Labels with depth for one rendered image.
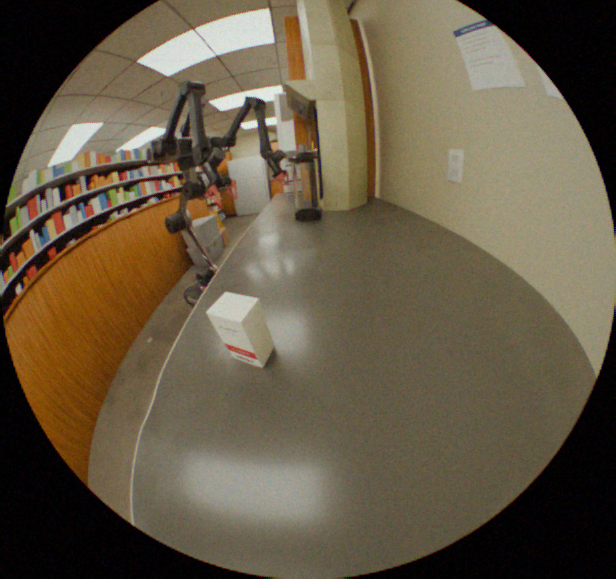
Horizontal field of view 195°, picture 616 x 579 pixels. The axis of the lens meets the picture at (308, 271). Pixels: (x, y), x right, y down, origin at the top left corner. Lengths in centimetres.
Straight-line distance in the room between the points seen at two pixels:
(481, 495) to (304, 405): 20
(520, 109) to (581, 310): 47
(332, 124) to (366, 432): 83
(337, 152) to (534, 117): 69
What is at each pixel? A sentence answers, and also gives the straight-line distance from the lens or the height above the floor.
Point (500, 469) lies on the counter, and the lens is 24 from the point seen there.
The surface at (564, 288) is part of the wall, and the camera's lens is 56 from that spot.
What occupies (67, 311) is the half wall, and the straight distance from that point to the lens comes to 192.
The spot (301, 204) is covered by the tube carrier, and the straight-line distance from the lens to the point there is 64.
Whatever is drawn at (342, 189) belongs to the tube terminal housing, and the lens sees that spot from 79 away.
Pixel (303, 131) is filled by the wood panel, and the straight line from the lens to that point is 116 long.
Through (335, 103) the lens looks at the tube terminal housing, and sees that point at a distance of 83.
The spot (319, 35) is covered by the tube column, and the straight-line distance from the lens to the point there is 102.
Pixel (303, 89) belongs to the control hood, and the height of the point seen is 146.
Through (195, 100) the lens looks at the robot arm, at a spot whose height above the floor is 154.
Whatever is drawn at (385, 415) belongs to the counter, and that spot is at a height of 94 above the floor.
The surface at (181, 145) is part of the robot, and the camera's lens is 146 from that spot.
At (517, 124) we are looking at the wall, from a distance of 63.
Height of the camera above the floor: 111
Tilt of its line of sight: 31 degrees down
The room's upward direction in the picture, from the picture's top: 5 degrees counter-clockwise
